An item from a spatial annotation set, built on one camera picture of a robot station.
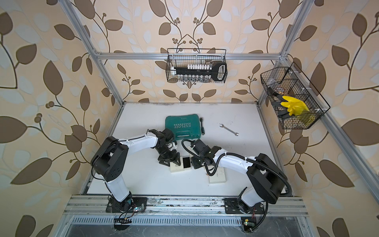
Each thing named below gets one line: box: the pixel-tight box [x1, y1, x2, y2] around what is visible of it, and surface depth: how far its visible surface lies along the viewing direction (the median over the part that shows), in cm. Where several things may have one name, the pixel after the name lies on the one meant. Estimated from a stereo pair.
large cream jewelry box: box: [208, 166, 227, 184], surface depth 82 cm
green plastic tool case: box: [164, 114, 201, 141], surface depth 104 cm
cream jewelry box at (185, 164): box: [169, 155, 192, 173], surface depth 86 cm
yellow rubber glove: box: [280, 95, 310, 117], surface depth 68 cm
